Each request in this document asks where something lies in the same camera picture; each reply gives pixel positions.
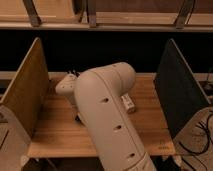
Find black cables on floor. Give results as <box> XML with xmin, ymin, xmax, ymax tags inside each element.
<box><xmin>178</xmin><ymin>109</ymin><xmax>213</xmax><ymax>171</ymax></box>

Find left wooden divider panel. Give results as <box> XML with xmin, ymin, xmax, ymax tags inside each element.
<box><xmin>0</xmin><ymin>38</ymin><xmax>49</xmax><ymax>142</ymax></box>

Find right dark divider panel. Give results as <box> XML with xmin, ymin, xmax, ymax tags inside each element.
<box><xmin>154</xmin><ymin>39</ymin><xmax>210</xmax><ymax>138</ymax></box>

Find wooden shelf with brackets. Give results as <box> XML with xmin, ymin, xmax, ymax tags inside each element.
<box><xmin>0</xmin><ymin>0</ymin><xmax>213</xmax><ymax>33</ymax></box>

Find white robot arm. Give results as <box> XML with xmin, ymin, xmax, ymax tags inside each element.
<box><xmin>55</xmin><ymin>62</ymin><xmax>157</xmax><ymax>171</ymax></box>

